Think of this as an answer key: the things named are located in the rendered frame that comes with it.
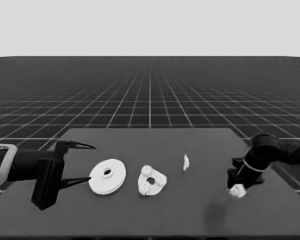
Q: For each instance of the small white T-shaped piece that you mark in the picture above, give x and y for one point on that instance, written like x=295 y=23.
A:
x=186 y=162

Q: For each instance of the white round carrier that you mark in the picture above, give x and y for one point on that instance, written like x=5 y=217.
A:
x=154 y=189

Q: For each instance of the large thick white disc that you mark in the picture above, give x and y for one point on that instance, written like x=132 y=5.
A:
x=100 y=182

